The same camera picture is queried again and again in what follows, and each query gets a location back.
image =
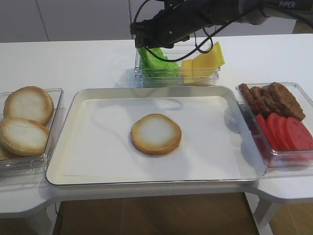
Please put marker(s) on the clear left bun container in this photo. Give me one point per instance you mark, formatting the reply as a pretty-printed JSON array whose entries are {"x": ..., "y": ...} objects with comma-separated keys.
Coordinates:
[{"x": 18, "y": 166}]

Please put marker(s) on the front bun half in container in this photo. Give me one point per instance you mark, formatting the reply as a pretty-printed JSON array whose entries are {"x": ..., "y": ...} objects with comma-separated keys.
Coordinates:
[{"x": 23, "y": 137}]

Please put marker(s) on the clear lettuce cheese container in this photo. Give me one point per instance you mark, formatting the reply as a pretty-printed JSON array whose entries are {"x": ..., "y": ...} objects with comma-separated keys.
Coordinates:
[{"x": 185, "y": 77}]

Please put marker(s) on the small yellow cheese slice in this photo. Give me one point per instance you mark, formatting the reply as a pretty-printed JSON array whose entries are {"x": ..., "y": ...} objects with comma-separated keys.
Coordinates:
[{"x": 187, "y": 64}]

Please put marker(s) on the large yellow cheese slice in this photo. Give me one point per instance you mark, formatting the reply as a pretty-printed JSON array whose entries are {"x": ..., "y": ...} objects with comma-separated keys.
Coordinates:
[{"x": 206, "y": 64}]

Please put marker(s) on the green lettuce in container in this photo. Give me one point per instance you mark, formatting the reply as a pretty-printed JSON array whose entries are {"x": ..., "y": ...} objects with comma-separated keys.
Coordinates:
[{"x": 155, "y": 68}]

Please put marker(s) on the bun half in container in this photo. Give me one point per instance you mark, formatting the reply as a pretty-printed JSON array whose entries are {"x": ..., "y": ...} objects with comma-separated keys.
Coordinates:
[
  {"x": 31, "y": 103},
  {"x": 23, "y": 137}
]

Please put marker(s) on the bun half on tray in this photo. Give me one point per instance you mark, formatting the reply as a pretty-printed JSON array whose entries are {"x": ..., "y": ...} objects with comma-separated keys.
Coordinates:
[{"x": 156, "y": 134}]

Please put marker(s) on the upper bun half in container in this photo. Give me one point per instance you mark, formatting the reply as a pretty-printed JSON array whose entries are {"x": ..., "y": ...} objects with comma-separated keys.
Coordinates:
[{"x": 31, "y": 103}]

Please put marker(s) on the leftmost brown meat patty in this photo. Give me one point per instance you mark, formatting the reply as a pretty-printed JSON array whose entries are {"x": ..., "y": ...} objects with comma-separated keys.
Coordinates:
[{"x": 245, "y": 91}]

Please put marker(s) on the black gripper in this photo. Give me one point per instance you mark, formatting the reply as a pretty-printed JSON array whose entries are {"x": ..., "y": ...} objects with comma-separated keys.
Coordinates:
[{"x": 176, "y": 22}]

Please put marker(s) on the front red tomato slice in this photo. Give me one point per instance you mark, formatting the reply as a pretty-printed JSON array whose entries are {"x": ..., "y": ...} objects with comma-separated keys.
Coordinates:
[{"x": 297, "y": 135}]

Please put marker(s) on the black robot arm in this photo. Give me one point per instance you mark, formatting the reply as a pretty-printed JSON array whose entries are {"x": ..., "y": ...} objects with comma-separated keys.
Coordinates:
[{"x": 255, "y": 12}]

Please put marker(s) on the white parchment paper sheet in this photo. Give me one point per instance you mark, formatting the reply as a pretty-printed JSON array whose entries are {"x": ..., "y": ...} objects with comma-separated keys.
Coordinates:
[{"x": 99, "y": 147}]

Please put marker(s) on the front large brown meat patty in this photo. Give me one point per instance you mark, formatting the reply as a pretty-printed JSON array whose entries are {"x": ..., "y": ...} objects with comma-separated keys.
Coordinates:
[{"x": 286, "y": 101}]

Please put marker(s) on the middle red tomato slice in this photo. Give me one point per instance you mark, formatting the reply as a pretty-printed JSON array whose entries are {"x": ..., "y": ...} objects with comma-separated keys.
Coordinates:
[{"x": 275, "y": 127}]

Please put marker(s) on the clear right patty tomato container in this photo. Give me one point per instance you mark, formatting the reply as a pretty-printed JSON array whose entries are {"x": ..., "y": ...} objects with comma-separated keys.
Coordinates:
[{"x": 276, "y": 158}]

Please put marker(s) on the red tomato slice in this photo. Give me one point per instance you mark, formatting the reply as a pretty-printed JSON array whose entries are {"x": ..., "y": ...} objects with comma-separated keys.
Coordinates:
[
  {"x": 297, "y": 135},
  {"x": 262, "y": 123},
  {"x": 275, "y": 127}
]

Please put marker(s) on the white metal baking tray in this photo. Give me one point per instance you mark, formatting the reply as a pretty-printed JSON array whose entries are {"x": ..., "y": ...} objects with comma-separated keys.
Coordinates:
[{"x": 249, "y": 163}]

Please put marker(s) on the rear red tomato slice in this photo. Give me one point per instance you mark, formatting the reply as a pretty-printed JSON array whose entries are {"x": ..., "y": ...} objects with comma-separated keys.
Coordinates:
[{"x": 262, "y": 123}]

